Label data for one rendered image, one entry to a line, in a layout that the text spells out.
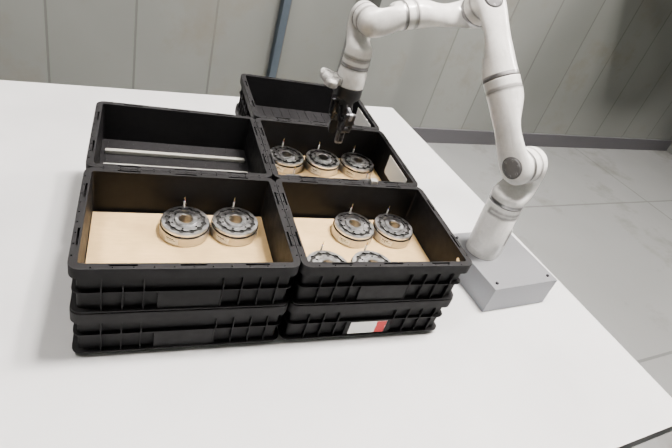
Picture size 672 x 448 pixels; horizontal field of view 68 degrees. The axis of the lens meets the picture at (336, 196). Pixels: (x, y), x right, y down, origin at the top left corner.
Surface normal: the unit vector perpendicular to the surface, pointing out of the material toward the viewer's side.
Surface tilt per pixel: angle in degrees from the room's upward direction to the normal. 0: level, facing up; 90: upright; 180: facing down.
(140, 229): 0
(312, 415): 0
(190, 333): 90
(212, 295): 90
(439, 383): 0
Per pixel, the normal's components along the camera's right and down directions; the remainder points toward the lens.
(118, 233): 0.25, -0.80
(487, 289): -0.89, 0.02
